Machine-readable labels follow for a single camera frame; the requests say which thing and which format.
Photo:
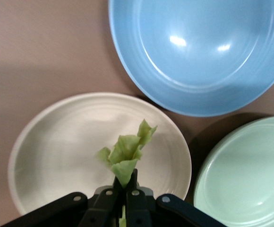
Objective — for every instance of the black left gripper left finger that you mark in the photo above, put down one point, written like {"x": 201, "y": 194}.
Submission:
{"x": 96, "y": 208}

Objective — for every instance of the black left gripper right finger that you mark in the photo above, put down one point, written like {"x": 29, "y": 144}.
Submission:
{"x": 139, "y": 205}

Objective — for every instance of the green lettuce leaf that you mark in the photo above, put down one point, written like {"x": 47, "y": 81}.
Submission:
{"x": 125, "y": 156}

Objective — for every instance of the beige plate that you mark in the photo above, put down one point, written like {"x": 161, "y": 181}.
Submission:
{"x": 63, "y": 151}

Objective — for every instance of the mint green plate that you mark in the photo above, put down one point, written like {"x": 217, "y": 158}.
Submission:
{"x": 245, "y": 170}

